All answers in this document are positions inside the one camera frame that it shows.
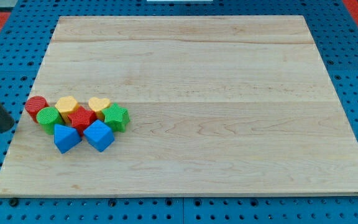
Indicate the green star block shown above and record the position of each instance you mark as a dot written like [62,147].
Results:
[116,117]

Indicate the blue triangle block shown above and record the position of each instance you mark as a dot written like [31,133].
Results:
[65,138]

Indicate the red cylinder block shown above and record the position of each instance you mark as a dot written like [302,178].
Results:
[34,104]

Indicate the yellow hexagon block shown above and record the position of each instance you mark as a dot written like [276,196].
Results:
[67,105]

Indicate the green cylinder block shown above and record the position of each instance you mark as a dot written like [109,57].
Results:
[47,118]

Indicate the yellow heart block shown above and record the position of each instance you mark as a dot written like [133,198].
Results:
[97,105]

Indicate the wooden board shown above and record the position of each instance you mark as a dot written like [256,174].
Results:
[219,106]

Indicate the blue cube block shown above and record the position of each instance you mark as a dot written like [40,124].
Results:
[99,135]

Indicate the red star block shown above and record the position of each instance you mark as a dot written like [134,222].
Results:
[82,119]

